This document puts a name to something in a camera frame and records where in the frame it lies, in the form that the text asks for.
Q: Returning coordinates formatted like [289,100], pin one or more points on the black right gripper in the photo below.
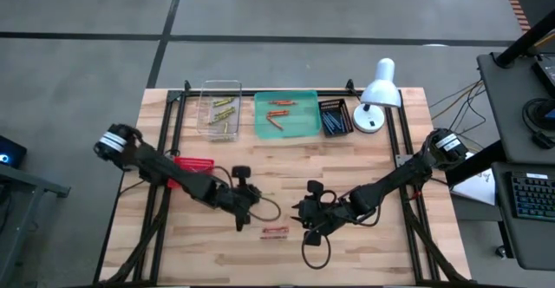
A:
[329,212]

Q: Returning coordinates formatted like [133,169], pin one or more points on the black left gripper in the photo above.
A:
[234,199]

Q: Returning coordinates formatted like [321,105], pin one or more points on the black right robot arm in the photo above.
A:
[399,175]

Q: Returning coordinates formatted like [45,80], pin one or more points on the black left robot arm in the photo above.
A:
[165,171]

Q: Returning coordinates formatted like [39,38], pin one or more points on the red plastic basket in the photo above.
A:
[195,164]

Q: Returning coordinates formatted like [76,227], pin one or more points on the teal plastic bin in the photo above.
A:
[303,127]

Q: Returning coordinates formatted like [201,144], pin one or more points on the black plastic basket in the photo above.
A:
[336,104]

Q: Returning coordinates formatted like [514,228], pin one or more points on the clear plastic bin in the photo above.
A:
[206,93]

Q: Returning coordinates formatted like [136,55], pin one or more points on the white desk lamp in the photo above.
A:
[383,88]

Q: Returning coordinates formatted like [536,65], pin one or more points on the white paper sheet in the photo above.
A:
[477,186]

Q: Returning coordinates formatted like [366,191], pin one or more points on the black support beam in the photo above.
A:
[477,166]

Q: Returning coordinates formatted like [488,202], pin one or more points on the black caster wheel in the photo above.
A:
[501,251]

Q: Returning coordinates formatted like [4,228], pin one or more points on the grey desk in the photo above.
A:
[503,106]

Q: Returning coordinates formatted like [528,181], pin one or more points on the grey keyboard tray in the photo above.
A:
[529,244]

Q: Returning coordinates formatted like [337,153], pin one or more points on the black backlit keyboard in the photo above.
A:
[535,194]

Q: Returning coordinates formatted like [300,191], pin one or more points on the black headphones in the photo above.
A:
[541,140]

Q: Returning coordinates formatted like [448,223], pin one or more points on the black box with blue light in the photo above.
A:
[8,151]

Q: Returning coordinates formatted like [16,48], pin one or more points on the black laptop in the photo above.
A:
[547,73]

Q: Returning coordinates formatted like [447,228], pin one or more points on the black slanted pole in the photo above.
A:
[526,41]

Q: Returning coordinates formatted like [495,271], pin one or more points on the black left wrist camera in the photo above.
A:
[255,194]

